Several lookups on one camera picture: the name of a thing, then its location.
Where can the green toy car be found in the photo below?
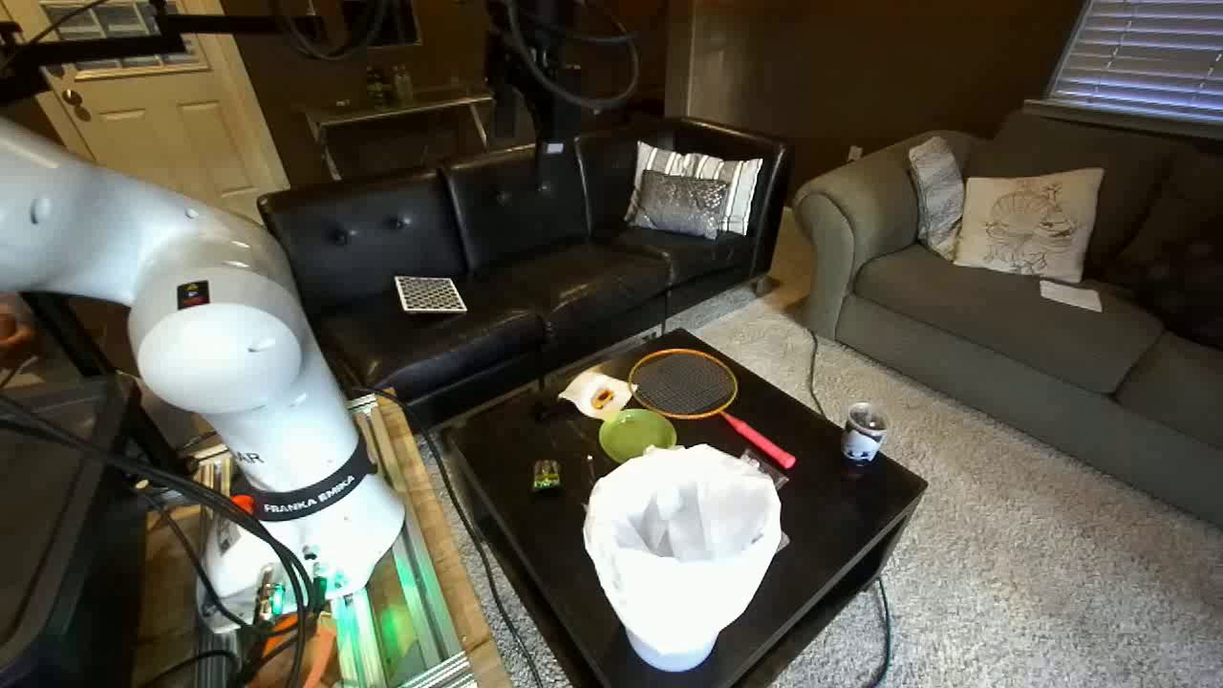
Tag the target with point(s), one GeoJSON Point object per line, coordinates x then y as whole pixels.
{"type": "Point", "coordinates": [542, 476]}

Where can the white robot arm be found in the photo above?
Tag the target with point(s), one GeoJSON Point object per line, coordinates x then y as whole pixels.
{"type": "Point", "coordinates": [215, 332]}

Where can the crumpled paper wrapper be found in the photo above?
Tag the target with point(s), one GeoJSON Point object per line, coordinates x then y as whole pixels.
{"type": "Point", "coordinates": [597, 394]}

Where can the orange badminton racket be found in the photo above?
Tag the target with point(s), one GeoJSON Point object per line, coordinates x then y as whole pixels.
{"type": "Point", "coordinates": [690, 383]}

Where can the green bowl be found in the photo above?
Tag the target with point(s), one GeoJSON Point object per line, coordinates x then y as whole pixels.
{"type": "Point", "coordinates": [635, 429]}

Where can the black coffee table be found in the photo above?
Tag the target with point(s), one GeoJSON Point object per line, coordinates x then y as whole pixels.
{"type": "Point", "coordinates": [839, 523]}

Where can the grey shiny cushion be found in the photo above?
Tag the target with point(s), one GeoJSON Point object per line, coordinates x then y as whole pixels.
{"type": "Point", "coordinates": [681, 205]}

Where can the black leather sofa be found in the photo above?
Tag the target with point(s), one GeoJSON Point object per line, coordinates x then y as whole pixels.
{"type": "Point", "coordinates": [541, 245]}

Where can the white bag lined bin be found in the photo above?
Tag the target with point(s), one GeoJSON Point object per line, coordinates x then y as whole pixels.
{"type": "Point", "coordinates": [681, 546]}

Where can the white striped cushion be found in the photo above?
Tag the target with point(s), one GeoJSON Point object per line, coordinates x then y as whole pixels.
{"type": "Point", "coordinates": [703, 168]}

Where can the silver drink can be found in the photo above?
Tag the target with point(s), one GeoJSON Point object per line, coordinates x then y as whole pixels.
{"type": "Point", "coordinates": [865, 429]}

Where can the grey patterned cushion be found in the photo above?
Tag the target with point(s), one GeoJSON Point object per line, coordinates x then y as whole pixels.
{"type": "Point", "coordinates": [941, 193]}

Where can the white paper on sofa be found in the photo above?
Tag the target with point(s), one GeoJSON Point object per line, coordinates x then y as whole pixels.
{"type": "Point", "coordinates": [1071, 298]}

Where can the cream printed cushion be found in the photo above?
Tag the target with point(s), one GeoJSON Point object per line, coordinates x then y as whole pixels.
{"type": "Point", "coordinates": [1030, 224]}

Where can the white door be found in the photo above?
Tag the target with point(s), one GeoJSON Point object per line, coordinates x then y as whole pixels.
{"type": "Point", "coordinates": [184, 119]}

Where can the grey fabric sofa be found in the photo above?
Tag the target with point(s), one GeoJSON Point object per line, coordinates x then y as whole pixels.
{"type": "Point", "coordinates": [1127, 383]}

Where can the window blinds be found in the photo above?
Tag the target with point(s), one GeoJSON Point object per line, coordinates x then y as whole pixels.
{"type": "Point", "coordinates": [1155, 59]}

